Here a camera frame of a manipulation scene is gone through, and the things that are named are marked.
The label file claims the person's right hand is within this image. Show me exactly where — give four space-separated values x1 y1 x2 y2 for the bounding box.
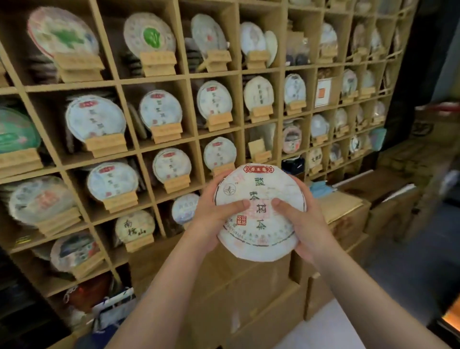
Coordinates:
271 175 339 263

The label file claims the person's left hand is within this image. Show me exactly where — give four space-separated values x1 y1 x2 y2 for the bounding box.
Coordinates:
186 169 251 253

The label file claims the white paper-wrapped round tea cake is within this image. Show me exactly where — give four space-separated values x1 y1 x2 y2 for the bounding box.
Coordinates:
214 163 307 262

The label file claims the person's left forearm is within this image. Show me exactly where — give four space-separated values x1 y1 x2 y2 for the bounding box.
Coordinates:
106 234 218 349

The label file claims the person's right forearm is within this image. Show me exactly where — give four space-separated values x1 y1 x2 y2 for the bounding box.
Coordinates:
305 240 451 349

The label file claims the blue cloth bundle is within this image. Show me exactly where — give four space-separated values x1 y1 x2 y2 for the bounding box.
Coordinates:
309 180 338 199

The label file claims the dark tin box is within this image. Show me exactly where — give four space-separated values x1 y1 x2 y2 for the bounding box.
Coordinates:
281 156 306 177

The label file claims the brown cardboard box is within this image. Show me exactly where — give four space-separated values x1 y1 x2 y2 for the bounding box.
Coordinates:
316 191 372 251

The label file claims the wooden lower cabinet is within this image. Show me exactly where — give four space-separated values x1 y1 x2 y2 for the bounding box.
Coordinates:
127 232 310 349

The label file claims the large cardboard box with papers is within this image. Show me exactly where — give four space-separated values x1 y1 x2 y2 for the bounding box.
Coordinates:
334 168 422 238

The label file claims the teal paper packet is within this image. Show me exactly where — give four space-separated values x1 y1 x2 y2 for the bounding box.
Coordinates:
369 127 387 152

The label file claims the white box with orange label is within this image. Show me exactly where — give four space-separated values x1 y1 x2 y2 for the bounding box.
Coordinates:
315 77 333 108

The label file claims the stack of brown cartons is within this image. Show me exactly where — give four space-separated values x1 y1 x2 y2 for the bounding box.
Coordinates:
375 138 460 184

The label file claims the wooden grid shelf unit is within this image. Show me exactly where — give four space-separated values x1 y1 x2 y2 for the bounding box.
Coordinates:
0 0 420 326

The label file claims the set of small wooden stands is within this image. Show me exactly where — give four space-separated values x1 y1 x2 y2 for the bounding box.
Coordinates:
0 45 387 281

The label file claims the white patterned paper bag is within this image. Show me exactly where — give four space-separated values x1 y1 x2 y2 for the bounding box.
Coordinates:
91 287 138 332

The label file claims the clear glass jar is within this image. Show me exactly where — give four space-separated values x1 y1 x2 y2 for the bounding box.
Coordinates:
286 32 312 66

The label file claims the display of wrapped tea discs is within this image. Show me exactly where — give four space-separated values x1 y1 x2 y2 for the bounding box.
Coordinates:
0 0 407 274

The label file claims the reddish brown clay pot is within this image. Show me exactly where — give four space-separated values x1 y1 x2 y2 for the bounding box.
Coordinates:
64 275 114 314

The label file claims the cardboard box with red lid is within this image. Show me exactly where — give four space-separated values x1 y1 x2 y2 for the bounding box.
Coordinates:
410 102 460 146

